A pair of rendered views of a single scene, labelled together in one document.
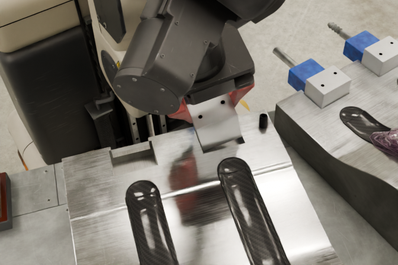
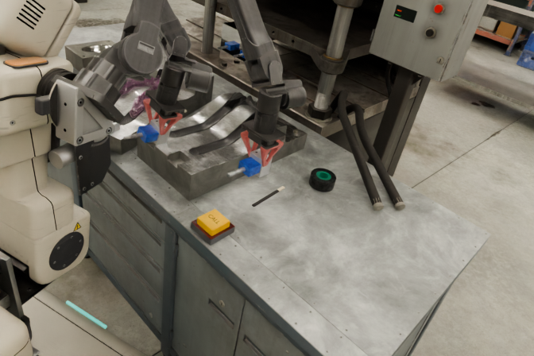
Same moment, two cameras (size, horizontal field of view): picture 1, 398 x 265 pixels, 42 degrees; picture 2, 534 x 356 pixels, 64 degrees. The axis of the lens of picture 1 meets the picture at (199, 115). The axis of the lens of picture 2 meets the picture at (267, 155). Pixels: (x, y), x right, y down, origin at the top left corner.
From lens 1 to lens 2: 1.30 m
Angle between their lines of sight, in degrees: 87
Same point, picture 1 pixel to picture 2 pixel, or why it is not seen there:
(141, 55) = (205, 72)
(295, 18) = not seen: outside the picture
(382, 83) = not seen: hidden behind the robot
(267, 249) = (198, 128)
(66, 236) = (208, 198)
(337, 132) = (132, 125)
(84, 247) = (223, 159)
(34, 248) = (218, 205)
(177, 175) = (182, 145)
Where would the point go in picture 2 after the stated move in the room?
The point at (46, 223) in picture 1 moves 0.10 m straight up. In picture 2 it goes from (206, 206) to (208, 176)
